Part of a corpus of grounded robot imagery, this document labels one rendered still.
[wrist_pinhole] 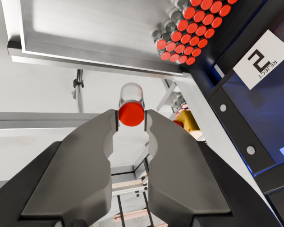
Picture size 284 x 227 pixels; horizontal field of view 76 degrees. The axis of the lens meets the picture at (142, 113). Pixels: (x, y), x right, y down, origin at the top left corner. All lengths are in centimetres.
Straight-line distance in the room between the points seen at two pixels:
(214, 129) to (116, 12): 31
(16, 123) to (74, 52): 90
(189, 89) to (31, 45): 37
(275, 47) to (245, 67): 6
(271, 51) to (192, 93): 20
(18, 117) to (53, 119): 18
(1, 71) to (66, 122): 66
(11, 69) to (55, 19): 128
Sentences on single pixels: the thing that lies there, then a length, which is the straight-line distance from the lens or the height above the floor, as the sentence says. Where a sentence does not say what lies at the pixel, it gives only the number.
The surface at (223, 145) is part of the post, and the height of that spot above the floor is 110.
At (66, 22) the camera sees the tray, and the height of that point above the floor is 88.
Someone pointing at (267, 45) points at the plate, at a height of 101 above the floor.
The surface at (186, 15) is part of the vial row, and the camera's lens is 37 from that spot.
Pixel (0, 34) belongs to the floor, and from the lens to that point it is 149.
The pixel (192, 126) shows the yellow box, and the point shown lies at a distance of 50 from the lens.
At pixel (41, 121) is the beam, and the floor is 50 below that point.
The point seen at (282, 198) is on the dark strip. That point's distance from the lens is 39.
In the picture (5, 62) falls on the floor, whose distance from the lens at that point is 161.
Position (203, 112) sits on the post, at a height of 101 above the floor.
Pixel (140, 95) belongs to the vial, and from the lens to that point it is 15.
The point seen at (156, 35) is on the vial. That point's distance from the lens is 39.
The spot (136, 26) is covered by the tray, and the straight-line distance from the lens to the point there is 40.
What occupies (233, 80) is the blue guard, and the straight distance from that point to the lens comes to 42.
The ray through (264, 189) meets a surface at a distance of 40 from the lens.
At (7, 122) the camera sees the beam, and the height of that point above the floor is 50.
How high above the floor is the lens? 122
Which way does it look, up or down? 34 degrees down
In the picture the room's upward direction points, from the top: 162 degrees clockwise
